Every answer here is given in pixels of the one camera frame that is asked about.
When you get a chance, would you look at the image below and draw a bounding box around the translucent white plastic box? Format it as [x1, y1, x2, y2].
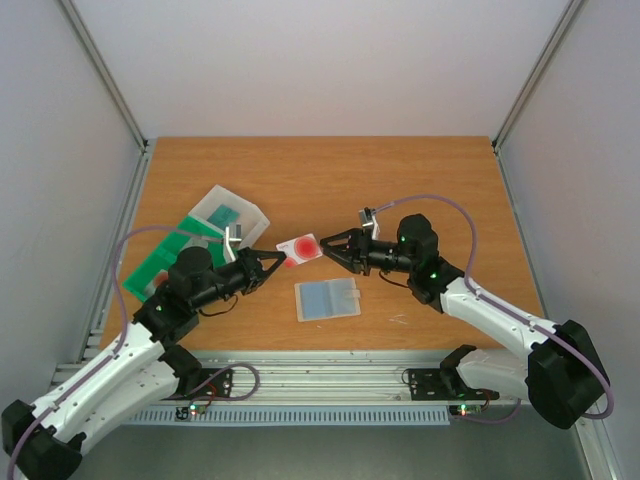
[189, 185, 270, 248]

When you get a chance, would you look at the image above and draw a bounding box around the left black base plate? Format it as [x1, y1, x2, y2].
[169, 368, 234, 401]

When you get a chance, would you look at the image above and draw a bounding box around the white red dot card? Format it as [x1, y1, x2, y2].
[144, 270, 168, 297]

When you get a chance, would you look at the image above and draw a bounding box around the right small circuit board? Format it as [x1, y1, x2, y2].
[449, 403, 486, 417]

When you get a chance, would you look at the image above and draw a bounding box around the grey slotted cable duct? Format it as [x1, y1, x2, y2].
[126, 405, 450, 428]

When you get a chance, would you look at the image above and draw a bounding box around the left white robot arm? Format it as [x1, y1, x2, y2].
[1, 246, 286, 479]

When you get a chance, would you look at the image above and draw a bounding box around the aluminium front rail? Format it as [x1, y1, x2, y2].
[44, 349, 596, 406]

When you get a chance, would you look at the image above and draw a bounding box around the aluminium corner post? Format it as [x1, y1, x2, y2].
[55, 0, 148, 153]
[492, 0, 589, 151]

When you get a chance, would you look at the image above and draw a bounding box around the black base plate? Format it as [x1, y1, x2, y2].
[169, 368, 234, 401]
[401, 368, 500, 402]

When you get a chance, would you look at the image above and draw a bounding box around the left small circuit board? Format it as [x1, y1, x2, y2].
[174, 404, 207, 422]

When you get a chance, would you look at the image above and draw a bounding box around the teal card in box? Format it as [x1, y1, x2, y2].
[207, 204, 239, 229]

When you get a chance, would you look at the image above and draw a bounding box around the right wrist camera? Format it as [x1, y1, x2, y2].
[359, 207, 380, 240]

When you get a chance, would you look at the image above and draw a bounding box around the small circuit board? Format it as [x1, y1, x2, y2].
[174, 404, 207, 422]
[449, 403, 486, 417]

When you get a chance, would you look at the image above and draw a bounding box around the left aluminium corner post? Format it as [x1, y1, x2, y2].
[55, 0, 148, 153]

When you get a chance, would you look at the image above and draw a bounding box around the right aluminium corner post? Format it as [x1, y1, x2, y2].
[492, 0, 589, 151]

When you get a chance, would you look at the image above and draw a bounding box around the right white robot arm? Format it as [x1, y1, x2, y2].
[320, 214, 614, 429]

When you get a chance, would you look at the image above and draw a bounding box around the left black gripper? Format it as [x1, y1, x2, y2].
[192, 247, 287, 311]

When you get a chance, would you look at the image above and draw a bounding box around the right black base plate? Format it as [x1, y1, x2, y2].
[401, 368, 500, 402]

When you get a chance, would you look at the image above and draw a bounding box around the beige card holder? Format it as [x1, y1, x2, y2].
[294, 278, 361, 323]

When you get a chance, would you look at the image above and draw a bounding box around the green plastic tray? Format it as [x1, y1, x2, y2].
[123, 216, 226, 302]

